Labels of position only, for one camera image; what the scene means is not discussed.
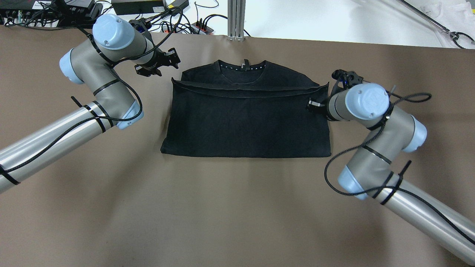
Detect black printed t-shirt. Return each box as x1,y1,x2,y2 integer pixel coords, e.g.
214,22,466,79
160,60,331,158

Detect black power adapter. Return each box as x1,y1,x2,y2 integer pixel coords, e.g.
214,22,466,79
111,0,165,15

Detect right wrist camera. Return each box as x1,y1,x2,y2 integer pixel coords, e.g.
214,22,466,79
331,69,364,90

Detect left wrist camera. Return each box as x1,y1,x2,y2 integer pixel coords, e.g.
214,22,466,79
128,17,152,34

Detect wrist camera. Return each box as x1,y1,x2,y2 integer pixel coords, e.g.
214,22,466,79
331,69,364,90
128,17,152,34

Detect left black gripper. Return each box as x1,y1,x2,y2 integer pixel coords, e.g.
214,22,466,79
134,48,181,77

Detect red power strip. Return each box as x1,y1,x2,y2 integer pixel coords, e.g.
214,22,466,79
158,21,215,35

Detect aluminium frame post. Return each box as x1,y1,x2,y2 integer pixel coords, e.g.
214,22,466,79
227,0,246,41

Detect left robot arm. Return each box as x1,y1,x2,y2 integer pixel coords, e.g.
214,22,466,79
0,14,180,193

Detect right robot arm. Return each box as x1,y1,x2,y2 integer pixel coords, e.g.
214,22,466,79
307,83,475,266

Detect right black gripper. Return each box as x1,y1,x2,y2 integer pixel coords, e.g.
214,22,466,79
307,98,336,121

